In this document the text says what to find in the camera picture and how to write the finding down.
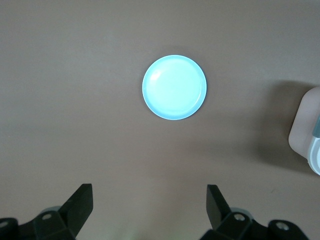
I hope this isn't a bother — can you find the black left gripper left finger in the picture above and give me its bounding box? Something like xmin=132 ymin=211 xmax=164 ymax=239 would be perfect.
xmin=0 ymin=183 xmax=94 ymax=240

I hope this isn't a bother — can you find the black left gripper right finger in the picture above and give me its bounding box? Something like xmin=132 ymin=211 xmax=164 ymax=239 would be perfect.
xmin=199 ymin=184 xmax=309 ymax=240

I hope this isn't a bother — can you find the white lidded storage box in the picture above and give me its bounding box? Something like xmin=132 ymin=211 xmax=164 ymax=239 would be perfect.
xmin=287 ymin=86 xmax=320 ymax=176

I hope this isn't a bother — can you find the light blue round plate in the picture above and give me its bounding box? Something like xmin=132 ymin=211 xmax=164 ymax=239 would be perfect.
xmin=141 ymin=54 xmax=208 ymax=122

